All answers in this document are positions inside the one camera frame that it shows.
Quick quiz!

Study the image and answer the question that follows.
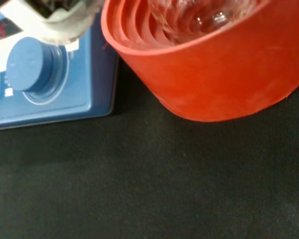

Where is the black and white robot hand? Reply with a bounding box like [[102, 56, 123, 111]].
[[0, 0, 108, 47]]

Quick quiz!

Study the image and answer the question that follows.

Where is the black bench cloth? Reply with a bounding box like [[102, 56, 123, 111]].
[[0, 53, 299, 239]]

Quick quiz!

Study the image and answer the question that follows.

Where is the heater with blue base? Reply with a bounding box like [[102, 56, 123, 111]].
[[0, 9, 120, 131]]

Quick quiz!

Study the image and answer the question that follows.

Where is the orange flask support ring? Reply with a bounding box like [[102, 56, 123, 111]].
[[101, 0, 299, 122]]

